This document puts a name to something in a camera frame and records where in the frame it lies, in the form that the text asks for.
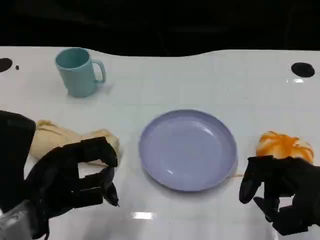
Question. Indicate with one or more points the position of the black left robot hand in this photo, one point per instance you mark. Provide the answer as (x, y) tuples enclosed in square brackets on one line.
[(57, 172)]

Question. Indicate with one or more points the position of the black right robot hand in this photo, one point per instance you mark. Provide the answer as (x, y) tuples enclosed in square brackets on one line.
[(287, 180)]

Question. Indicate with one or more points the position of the beige towel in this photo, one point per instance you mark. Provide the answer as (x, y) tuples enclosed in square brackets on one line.
[(57, 137)]

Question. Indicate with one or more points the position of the orange and white bread roll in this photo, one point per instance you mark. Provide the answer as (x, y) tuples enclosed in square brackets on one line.
[(285, 146)]

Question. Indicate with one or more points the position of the pale green mug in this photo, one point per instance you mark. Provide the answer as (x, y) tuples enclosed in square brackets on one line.
[(76, 75)]

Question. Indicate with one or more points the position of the lilac plate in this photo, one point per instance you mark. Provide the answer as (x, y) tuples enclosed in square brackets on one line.
[(187, 152)]

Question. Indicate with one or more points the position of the round black table grommet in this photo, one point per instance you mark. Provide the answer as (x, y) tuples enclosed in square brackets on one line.
[(4, 65), (302, 69)]

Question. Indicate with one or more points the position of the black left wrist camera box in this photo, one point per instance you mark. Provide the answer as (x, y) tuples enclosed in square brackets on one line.
[(13, 150)]

